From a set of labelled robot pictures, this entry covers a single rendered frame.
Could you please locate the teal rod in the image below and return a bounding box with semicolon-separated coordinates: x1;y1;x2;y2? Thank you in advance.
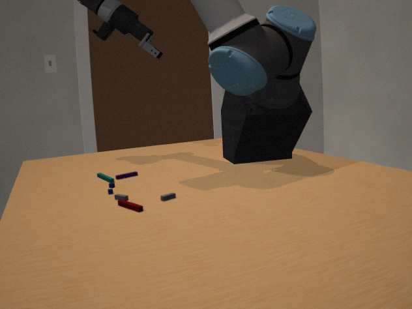
97;173;114;183

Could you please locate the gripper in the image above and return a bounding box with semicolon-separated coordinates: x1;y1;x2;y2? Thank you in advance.
93;0;163;59

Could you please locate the purple rod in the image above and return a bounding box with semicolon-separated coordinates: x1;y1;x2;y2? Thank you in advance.
115;171;138;180

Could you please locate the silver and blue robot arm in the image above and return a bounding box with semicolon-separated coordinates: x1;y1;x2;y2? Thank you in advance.
191;0;316;109

